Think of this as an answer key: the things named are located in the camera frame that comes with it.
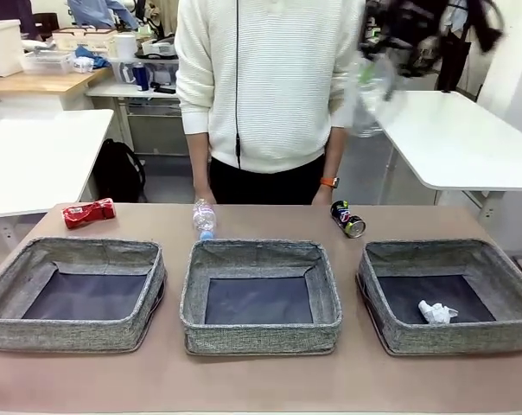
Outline thin black neck cord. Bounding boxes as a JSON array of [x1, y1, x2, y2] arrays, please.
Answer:
[[234, 0, 244, 170]]

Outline white projector device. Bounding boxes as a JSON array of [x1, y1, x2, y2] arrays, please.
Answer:
[[139, 37, 178, 60]]

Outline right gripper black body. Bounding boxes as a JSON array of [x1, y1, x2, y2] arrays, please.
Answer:
[[364, 0, 450, 77]]

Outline person's black trousers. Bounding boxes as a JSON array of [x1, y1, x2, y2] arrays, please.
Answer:
[[208, 153, 327, 206]]

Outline grey fabric basket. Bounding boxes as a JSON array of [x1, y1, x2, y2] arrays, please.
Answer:
[[0, 236, 167, 354], [179, 239, 343, 356], [356, 237, 522, 356]]

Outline wooden workbench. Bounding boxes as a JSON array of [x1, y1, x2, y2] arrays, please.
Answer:
[[0, 67, 115, 114]]

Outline white desk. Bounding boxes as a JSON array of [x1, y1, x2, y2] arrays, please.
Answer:
[[86, 80, 182, 153], [378, 89, 522, 217], [0, 108, 115, 221]]

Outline black backpack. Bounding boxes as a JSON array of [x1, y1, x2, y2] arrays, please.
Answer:
[[93, 137, 148, 203]]

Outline white storage box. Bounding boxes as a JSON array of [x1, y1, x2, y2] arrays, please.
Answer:
[[0, 19, 25, 78]]

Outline person's white knit sweater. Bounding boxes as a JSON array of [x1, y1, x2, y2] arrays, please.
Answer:
[[174, 0, 366, 175]]

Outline person in blue shirt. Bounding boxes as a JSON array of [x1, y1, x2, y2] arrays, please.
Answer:
[[66, 0, 129, 31]]

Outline blue cloth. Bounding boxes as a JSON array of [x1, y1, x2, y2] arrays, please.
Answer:
[[73, 45, 111, 71]]

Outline crushed blue soda can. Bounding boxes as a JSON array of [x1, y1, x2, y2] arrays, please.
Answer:
[[329, 200, 366, 239]]

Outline white paper roll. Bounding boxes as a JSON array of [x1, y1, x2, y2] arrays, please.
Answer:
[[113, 33, 137, 60]]

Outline crushed clear plastic bottle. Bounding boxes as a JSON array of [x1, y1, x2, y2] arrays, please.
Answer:
[[345, 45, 413, 139]]

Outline clear plastic bin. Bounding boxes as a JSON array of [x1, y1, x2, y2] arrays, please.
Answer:
[[21, 48, 74, 75]]

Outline crushed red soda can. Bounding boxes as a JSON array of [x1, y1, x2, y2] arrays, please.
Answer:
[[61, 197, 116, 230]]

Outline person's left hand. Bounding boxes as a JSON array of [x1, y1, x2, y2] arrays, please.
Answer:
[[311, 187, 337, 207]]

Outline person's right forearm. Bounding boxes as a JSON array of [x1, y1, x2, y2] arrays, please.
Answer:
[[187, 131, 213, 189]]

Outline crushed bottle with pink label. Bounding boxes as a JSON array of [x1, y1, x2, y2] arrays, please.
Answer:
[[192, 198, 219, 241]]

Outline white paper ball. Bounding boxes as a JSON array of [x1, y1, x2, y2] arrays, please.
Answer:
[[417, 300, 460, 325]]

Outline blue drink bottle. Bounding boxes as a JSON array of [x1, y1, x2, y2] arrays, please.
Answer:
[[132, 61, 151, 93]]

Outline person's left forearm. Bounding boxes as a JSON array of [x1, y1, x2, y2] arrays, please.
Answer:
[[319, 126, 347, 181]]

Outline light wooden crate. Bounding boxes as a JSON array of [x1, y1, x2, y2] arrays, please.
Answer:
[[52, 28, 119, 58]]

